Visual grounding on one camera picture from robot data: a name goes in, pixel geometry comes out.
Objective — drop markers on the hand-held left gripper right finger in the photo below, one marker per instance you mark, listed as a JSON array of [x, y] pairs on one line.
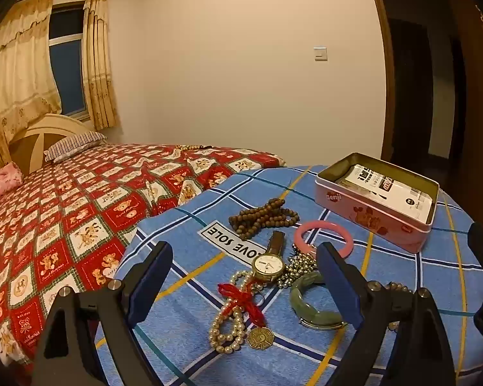
[[342, 285]]

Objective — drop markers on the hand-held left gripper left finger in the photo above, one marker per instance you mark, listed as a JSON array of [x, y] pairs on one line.
[[153, 285]]

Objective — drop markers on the green jade bangle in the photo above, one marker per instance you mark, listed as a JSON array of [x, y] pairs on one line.
[[300, 301]]

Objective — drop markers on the pink metal tin box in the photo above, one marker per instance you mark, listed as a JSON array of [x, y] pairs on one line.
[[366, 213]]

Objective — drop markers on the red knot brass pendant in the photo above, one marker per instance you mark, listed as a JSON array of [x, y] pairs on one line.
[[261, 337]]

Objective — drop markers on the pink bangle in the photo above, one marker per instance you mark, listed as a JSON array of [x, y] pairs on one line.
[[325, 224]]

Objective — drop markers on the blue plaid cloth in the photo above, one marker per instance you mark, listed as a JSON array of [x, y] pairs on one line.
[[406, 257]]

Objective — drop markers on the red bear-print bedsheet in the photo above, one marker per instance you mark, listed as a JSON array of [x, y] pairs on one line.
[[84, 209]]

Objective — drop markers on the white printed packet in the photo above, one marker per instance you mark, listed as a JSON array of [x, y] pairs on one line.
[[390, 193]]

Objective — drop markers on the brown wooden door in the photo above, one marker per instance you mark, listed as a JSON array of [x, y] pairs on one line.
[[479, 128]]

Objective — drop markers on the striped pillow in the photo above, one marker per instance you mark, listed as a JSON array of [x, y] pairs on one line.
[[74, 146]]

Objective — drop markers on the pink pillow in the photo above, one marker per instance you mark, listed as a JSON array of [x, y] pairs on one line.
[[2, 183]]

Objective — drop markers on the cream wooden headboard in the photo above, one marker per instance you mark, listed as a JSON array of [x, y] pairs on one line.
[[32, 136]]

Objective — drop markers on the window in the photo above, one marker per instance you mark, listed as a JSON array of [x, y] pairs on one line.
[[70, 72]]

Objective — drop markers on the narrow yellow patterned curtain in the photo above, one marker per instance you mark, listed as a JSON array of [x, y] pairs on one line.
[[100, 60]]

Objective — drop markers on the wide yellow patterned curtain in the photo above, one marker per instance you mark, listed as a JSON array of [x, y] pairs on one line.
[[22, 68]]

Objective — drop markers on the brown wooden door frame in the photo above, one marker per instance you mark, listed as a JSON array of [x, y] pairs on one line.
[[382, 48]]

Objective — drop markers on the white light switch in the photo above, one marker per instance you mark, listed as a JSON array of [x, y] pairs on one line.
[[321, 54]]

